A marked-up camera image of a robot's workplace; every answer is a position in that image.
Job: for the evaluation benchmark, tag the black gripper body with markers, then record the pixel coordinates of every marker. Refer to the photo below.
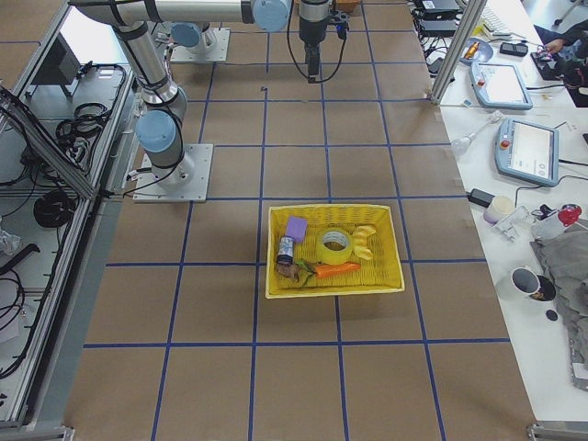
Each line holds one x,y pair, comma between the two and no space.
310,31

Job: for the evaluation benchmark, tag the yellow tape roll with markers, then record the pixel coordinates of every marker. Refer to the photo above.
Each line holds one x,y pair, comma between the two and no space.
333,246

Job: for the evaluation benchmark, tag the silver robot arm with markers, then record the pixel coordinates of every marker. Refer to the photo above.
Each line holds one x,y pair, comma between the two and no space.
159,130
130,19

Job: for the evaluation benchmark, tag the brown wicker basket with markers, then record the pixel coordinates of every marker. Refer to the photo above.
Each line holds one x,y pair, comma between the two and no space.
347,6

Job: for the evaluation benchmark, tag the purple block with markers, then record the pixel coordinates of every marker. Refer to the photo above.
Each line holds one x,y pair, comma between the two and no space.
296,228

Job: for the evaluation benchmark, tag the yellow toy banana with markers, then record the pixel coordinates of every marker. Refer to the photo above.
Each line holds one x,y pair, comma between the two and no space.
360,237

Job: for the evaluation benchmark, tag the white light bulb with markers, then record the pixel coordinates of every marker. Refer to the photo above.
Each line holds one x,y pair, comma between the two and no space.
461,145

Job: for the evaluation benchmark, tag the blue bowl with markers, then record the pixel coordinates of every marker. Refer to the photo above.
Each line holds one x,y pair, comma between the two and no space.
476,50

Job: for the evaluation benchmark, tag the small labelled can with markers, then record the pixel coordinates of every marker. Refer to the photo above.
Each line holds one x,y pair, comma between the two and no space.
285,253

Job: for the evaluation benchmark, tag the upper teach pendant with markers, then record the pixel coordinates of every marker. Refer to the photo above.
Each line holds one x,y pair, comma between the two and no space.
499,86

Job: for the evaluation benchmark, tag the teach pendant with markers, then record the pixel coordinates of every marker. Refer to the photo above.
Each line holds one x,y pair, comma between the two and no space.
528,151
499,86

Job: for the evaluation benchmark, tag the orange toy carrot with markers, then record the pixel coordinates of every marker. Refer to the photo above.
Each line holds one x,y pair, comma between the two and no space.
325,271

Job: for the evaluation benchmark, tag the brown toy item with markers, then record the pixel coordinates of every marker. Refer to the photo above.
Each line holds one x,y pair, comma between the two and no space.
292,272

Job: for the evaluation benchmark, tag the yellow woven basket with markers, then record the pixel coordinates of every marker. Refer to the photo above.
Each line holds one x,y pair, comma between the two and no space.
381,275

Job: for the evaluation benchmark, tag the black power adapter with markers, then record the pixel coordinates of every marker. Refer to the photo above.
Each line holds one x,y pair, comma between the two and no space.
480,198

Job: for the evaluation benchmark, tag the lower teach pendant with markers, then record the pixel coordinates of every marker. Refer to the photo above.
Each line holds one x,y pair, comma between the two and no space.
528,151

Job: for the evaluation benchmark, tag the lavender white cup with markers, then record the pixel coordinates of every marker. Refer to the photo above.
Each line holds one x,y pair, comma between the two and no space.
499,208

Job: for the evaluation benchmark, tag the clear plastic part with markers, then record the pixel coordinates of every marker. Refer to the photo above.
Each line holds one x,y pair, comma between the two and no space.
508,227

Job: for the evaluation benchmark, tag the black monitor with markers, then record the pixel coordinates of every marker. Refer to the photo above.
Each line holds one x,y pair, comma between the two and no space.
60,67

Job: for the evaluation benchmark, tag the red round object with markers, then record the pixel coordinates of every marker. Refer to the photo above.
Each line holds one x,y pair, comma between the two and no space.
569,214

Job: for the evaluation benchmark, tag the white black mug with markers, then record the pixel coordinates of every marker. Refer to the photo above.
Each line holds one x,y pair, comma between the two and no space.
520,283

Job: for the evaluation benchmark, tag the grey cloth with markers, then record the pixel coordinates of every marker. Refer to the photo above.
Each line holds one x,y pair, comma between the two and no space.
563,260

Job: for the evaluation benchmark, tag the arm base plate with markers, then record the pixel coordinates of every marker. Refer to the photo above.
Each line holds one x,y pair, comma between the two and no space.
213,47
188,182

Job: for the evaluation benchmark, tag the aluminium frame post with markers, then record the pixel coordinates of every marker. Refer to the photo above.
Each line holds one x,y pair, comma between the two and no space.
468,23

